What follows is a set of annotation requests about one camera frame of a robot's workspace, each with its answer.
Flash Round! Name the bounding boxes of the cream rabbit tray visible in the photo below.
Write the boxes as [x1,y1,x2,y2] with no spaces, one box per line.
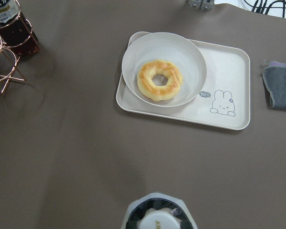
[116,31,250,130]

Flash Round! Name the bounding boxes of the copper wire bottle rack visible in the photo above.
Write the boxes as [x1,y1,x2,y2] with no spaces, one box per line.
[0,36,27,94]

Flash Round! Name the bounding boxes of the grey folded cloth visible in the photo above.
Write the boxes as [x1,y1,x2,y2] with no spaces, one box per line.
[262,61,286,110]

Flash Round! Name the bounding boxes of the glazed donut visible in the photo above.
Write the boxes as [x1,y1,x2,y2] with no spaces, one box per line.
[137,60,184,102]

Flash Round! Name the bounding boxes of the tea bottle white cap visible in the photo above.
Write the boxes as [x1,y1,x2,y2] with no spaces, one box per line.
[120,192,198,229]

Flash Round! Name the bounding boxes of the white round plate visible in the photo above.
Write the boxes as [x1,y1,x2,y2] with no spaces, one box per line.
[122,32,207,107]

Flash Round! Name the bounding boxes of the tea bottle front right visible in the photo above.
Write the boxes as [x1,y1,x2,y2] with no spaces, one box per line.
[0,0,40,56]

